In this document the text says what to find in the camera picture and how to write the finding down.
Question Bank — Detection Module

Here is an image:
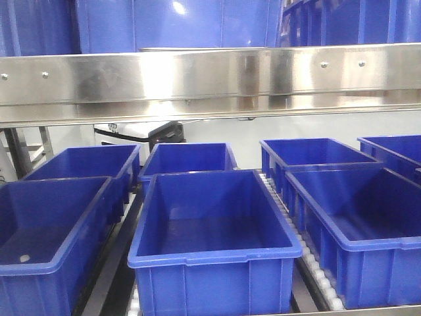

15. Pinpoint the blue bin right front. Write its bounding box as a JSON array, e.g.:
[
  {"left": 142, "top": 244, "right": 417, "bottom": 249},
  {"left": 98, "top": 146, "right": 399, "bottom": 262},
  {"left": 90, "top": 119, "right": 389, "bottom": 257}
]
[{"left": 284, "top": 169, "right": 420, "bottom": 309}]

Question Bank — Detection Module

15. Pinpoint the blue bin right rear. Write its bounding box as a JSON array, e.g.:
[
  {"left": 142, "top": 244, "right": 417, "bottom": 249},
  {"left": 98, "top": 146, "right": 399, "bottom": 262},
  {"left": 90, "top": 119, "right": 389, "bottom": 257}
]
[{"left": 260, "top": 138, "right": 384, "bottom": 194}]

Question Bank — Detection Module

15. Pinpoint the white roller track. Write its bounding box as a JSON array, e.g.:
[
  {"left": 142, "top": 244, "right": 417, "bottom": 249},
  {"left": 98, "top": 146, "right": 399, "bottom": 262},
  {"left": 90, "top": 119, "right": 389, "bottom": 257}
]
[{"left": 258, "top": 172, "right": 346, "bottom": 312}]

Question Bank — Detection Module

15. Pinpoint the blue bin far right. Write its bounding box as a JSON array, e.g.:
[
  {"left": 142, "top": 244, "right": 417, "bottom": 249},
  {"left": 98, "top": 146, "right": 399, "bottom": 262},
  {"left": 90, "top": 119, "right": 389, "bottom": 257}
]
[{"left": 357, "top": 135, "right": 420, "bottom": 184}]

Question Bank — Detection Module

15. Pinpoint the blue bin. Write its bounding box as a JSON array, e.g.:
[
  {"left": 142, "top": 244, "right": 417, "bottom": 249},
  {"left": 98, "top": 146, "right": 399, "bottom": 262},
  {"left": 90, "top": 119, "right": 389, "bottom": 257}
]
[
  {"left": 260, "top": 138, "right": 384, "bottom": 194},
  {"left": 22, "top": 144, "right": 140, "bottom": 203},
  {"left": 137, "top": 143, "right": 237, "bottom": 183},
  {"left": 128, "top": 170, "right": 303, "bottom": 315},
  {"left": 357, "top": 135, "right": 420, "bottom": 184},
  {"left": 1, "top": 177, "right": 112, "bottom": 315},
  {"left": 284, "top": 169, "right": 420, "bottom": 309}
]

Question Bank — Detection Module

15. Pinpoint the blue bin centre front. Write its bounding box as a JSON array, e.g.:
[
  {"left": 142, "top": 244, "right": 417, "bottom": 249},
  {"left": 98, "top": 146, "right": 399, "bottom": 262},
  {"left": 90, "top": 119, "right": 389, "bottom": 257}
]
[{"left": 128, "top": 170, "right": 303, "bottom": 315}]

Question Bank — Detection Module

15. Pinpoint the blue bin centre rear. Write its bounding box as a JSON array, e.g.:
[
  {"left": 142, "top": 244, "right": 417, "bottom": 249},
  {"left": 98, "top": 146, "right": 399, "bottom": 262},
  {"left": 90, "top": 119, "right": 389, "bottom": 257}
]
[{"left": 137, "top": 143, "right": 237, "bottom": 183}]

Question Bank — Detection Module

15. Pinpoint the blue bin far left rear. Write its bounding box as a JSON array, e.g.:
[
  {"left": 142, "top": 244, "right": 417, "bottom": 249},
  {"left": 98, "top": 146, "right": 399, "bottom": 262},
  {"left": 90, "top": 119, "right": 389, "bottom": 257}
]
[{"left": 22, "top": 144, "right": 140, "bottom": 203}]

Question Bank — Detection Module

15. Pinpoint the blue bin far left front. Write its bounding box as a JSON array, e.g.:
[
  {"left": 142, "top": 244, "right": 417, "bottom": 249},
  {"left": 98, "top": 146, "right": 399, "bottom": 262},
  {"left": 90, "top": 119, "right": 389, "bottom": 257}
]
[{"left": 1, "top": 177, "right": 112, "bottom": 315}]

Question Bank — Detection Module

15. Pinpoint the stainless steel shelf front rail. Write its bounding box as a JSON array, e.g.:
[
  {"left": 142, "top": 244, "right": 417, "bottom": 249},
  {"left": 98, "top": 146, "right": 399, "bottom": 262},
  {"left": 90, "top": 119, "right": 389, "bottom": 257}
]
[{"left": 1, "top": 43, "right": 420, "bottom": 128}]

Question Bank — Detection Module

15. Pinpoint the white black machine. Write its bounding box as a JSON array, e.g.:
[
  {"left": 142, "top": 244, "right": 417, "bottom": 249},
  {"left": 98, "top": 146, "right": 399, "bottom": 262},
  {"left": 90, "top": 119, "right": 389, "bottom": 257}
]
[{"left": 93, "top": 121, "right": 186, "bottom": 150}]

